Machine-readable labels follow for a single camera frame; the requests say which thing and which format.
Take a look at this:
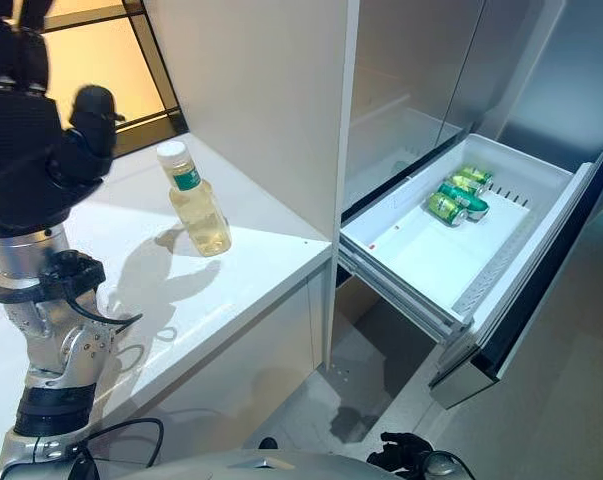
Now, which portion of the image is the white fridge drawer steel front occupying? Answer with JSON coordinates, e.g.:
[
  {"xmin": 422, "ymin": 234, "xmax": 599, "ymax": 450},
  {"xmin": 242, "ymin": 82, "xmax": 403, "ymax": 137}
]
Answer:
[{"xmin": 338, "ymin": 132, "xmax": 603, "ymax": 412}]

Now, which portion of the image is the stainless steel fridge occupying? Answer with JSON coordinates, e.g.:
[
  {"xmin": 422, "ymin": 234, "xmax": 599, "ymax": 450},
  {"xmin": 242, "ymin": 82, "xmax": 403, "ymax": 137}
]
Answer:
[{"xmin": 333, "ymin": 0, "xmax": 603, "ymax": 480}]

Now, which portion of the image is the teal green drink can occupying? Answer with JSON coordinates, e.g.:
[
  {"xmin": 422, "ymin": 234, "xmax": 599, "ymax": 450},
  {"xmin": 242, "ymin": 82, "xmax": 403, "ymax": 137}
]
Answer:
[{"xmin": 438, "ymin": 180, "xmax": 491, "ymax": 222}]

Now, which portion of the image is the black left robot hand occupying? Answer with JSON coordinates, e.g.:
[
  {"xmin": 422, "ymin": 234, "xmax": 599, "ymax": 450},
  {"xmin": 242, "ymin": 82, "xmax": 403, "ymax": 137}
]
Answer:
[{"xmin": 0, "ymin": 0, "xmax": 127, "ymax": 227}]

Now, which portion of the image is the grey robot torso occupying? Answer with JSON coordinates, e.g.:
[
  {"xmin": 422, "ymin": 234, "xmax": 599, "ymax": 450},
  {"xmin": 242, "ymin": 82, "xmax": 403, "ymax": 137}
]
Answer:
[{"xmin": 125, "ymin": 446, "xmax": 403, "ymax": 480}]

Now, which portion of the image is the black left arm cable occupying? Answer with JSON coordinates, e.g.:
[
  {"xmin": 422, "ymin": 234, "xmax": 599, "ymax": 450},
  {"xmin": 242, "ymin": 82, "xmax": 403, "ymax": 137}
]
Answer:
[{"xmin": 63, "ymin": 292, "xmax": 166, "ymax": 480}]

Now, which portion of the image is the black window frame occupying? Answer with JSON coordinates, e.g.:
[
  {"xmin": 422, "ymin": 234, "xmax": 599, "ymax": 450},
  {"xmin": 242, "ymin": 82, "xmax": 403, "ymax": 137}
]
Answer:
[{"xmin": 43, "ymin": 0, "xmax": 188, "ymax": 147}]

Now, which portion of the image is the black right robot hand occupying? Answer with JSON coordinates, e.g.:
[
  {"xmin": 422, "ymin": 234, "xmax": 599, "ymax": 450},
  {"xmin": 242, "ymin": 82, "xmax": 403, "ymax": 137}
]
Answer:
[{"xmin": 365, "ymin": 432, "xmax": 433, "ymax": 472}]

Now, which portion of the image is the white tall cabinet panel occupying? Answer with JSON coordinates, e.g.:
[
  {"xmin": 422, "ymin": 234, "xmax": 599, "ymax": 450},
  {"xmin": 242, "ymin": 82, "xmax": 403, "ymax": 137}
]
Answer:
[{"xmin": 143, "ymin": 0, "xmax": 362, "ymax": 372}]

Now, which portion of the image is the yellow tea bottle white cap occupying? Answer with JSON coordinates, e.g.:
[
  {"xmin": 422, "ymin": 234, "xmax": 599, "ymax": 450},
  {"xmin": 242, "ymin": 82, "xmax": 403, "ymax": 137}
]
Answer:
[{"xmin": 155, "ymin": 141, "xmax": 233, "ymax": 259}]

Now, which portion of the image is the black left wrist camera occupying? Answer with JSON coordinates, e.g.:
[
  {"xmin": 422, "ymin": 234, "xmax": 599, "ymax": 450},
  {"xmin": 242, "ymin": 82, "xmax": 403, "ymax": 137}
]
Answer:
[{"xmin": 33, "ymin": 249, "xmax": 107, "ymax": 304}]

